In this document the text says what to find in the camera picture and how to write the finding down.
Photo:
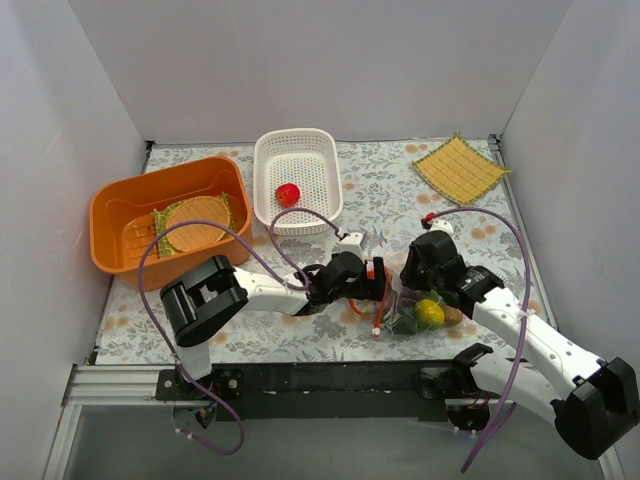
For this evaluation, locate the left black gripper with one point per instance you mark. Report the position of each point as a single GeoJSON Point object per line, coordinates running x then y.
{"type": "Point", "coordinates": [378, 278]}

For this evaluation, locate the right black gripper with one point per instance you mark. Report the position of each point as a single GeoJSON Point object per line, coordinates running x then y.
{"type": "Point", "coordinates": [413, 270]}

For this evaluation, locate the yellow fake lemon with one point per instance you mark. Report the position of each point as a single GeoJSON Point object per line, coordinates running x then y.
{"type": "Point", "coordinates": [429, 314]}

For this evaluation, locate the clear zip top bag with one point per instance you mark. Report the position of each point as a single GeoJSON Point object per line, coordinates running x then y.
{"type": "Point", "coordinates": [406, 312]}

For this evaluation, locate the dark green fake avocado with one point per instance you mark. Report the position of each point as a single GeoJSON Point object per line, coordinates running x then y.
{"type": "Point", "coordinates": [404, 325]}

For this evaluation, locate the red fake tomato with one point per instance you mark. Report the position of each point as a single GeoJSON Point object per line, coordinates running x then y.
{"type": "Point", "coordinates": [287, 195]}

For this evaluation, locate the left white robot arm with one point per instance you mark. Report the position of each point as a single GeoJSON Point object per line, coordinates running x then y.
{"type": "Point", "coordinates": [203, 300]}

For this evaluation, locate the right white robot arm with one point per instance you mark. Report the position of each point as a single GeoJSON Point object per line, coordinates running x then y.
{"type": "Point", "coordinates": [592, 403]}

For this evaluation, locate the brown fake kiwi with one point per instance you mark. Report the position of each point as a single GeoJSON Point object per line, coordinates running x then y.
{"type": "Point", "coordinates": [453, 316]}

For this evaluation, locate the yellow woven mat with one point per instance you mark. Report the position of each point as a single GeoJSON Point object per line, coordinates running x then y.
{"type": "Point", "coordinates": [459, 172]}

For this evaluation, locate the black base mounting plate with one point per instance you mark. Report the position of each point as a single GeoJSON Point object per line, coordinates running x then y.
{"type": "Point", "coordinates": [345, 405]}

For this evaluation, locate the white perforated plastic basket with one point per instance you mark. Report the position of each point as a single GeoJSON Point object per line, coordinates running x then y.
{"type": "Point", "coordinates": [307, 158]}

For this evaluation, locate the round orange woven tray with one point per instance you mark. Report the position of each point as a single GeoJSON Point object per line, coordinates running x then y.
{"type": "Point", "coordinates": [197, 236]}

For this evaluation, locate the orange plastic tub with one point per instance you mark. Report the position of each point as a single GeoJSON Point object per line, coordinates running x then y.
{"type": "Point", "coordinates": [127, 215]}

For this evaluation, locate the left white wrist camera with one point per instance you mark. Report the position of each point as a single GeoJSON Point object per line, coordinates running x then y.
{"type": "Point", "coordinates": [352, 242]}

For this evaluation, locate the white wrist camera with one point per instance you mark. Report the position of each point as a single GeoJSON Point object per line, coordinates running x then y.
{"type": "Point", "coordinates": [352, 242]}
{"type": "Point", "coordinates": [432, 223]}

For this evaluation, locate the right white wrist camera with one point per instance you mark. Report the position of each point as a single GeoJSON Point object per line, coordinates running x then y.
{"type": "Point", "coordinates": [432, 223]}

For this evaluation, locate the aluminium frame rail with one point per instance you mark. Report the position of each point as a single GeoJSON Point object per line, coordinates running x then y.
{"type": "Point", "coordinates": [127, 384]}

